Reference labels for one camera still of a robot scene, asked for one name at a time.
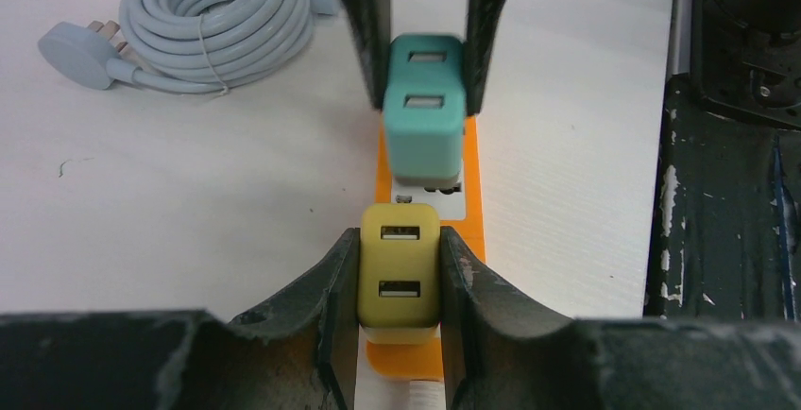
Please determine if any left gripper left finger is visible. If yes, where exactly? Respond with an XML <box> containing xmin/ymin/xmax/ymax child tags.
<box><xmin>1</xmin><ymin>229</ymin><xmax>359</xmax><ymax>409</ymax></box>

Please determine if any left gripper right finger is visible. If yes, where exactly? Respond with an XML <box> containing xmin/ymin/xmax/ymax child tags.
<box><xmin>439</xmin><ymin>227</ymin><xmax>800</xmax><ymax>409</ymax></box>

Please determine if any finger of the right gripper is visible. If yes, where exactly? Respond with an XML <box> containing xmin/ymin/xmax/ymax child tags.
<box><xmin>341</xmin><ymin>0</ymin><xmax>391</xmax><ymax>111</ymax></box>
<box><xmin>464</xmin><ymin>0</ymin><xmax>506</xmax><ymax>116</ymax></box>

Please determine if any yellow USB plug adapter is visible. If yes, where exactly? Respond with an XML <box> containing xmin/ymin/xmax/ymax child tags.
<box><xmin>357</xmin><ymin>203</ymin><xmax>440</xmax><ymax>345</ymax></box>

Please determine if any teal USB plug adapter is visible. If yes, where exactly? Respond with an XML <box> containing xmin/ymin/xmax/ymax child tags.
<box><xmin>383</xmin><ymin>34</ymin><xmax>467</xmax><ymax>187</ymax></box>

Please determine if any orange power strip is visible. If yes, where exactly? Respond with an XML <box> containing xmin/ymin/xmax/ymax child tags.
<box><xmin>366</xmin><ymin>117</ymin><xmax>486</xmax><ymax>381</ymax></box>

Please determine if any grey cable of orange strip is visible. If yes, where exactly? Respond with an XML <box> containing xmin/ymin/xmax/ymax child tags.
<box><xmin>353</xmin><ymin>332</ymin><xmax>447</xmax><ymax>410</ymax></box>

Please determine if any coiled light blue cable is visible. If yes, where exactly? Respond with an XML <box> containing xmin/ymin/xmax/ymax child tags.
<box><xmin>37</xmin><ymin>0</ymin><xmax>342</xmax><ymax>96</ymax></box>

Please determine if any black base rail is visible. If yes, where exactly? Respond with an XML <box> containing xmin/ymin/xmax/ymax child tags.
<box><xmin>643</xmin><ymin>0</ymin><xmax>800</xmax><ymax>322</ymax></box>

